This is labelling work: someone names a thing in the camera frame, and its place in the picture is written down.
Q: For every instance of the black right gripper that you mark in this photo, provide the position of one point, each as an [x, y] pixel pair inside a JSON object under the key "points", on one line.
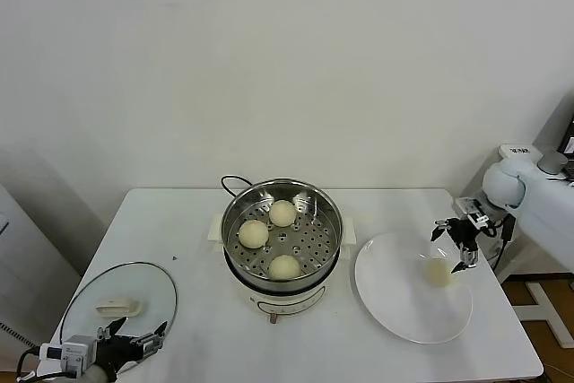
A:
{"points": [[464, 232]]}

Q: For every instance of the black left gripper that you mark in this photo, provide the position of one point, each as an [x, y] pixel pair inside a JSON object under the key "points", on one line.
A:
{"points": [[117, 350]]}

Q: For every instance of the white steamed baozi bun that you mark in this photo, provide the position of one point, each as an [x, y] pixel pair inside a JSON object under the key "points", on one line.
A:
{"points": [[284, 267], [439, 273], [254, 234], [282, 213]]}

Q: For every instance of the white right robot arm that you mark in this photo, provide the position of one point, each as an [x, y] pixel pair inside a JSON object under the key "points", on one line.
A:
{"points": [[538, 217]]}

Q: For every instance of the perforated steel steamer basket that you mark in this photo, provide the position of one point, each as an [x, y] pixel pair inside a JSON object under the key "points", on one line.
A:
{"points": [[334, 232]]}

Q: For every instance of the white round plate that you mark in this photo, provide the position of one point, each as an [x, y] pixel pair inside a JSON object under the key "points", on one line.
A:
{"points": [[394, 298]]}

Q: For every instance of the grey round desk gadget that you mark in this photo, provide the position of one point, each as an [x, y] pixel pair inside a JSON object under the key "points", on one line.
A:
{"points": [[552, 163]]}

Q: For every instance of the dark laptop computer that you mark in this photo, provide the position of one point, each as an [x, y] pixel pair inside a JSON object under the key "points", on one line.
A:
{"points": [[568, 141]]}

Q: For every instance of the cream electric cooker base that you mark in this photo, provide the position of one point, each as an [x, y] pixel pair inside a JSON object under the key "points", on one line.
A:
{"points": [[287, 300]]}

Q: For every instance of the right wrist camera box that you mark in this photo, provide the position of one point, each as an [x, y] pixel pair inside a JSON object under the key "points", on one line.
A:
{"points": [[466, 206]]}

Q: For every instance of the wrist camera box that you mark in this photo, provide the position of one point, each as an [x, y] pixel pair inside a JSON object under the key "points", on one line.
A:
{"points": [[74, 351], [466, 206]]}

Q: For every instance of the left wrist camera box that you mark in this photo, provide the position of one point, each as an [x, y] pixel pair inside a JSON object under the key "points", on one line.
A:
{"points": [[74, 351]]}

